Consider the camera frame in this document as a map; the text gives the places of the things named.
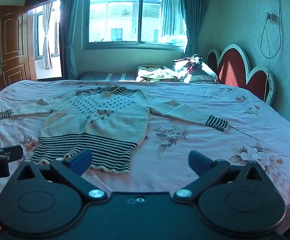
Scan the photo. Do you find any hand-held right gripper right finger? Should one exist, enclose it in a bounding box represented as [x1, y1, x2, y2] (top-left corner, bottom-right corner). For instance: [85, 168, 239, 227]
[173, 150, 275, 203]

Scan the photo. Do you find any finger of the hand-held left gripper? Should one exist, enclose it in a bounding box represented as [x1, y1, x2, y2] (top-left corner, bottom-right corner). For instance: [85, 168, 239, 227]
[0, 145, 24, 161]

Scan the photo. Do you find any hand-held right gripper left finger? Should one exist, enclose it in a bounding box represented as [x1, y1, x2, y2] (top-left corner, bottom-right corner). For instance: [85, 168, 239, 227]
[13, 149, 109, 204]

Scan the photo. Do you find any cream striped knit sweater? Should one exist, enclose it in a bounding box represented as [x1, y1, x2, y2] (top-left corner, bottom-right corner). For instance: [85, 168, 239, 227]
[0, 85, 230, 175]

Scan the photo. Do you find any pink floral bed sheet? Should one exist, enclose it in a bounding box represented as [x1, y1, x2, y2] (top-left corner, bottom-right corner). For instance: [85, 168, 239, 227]
[0, 79, 290, 233]

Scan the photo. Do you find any striped pillow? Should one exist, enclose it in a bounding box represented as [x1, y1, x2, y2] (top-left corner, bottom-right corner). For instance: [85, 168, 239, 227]
[188, 62, 221, 84]

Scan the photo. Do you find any yellow white folded blanket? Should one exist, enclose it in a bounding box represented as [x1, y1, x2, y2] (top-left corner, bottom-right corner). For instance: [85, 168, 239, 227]
[136, 65, 184, 82]

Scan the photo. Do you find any dark patterned quilt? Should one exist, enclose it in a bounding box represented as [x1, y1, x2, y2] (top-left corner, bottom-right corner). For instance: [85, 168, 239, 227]
[173, 54, 203, 77]

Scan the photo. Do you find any red scalloped headboard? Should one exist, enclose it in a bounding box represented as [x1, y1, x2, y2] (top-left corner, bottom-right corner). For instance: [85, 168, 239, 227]
[207, 44, 276, 105]

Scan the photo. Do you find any brown wooden door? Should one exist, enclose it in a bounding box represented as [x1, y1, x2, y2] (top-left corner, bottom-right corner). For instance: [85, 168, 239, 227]
[0, 5, 38, 90]

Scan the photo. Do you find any white sheer curtain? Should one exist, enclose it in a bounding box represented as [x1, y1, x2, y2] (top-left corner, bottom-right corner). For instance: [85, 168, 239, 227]
[42, 3, 53, 70]

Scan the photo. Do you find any small balcony window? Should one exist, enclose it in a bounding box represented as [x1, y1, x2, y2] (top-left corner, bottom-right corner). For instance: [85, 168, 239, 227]
[34, 0, 60, 60]

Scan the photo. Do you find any teal curtain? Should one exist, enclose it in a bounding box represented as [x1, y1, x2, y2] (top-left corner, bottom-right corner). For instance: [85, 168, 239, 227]
[180, 0, 211, 55]
[59, 0, 88, 80]

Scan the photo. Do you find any large sliding window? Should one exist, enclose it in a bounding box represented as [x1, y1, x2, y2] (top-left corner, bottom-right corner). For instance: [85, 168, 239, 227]
[81, 0, 189, 52]

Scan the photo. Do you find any thin hanging cable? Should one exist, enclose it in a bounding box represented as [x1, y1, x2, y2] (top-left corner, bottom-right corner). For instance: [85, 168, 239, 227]
[260, 0, 282, 100]

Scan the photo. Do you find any wall socket with charger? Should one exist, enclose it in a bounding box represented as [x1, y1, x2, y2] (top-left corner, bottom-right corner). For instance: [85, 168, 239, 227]
[265, 12, 278, 23]

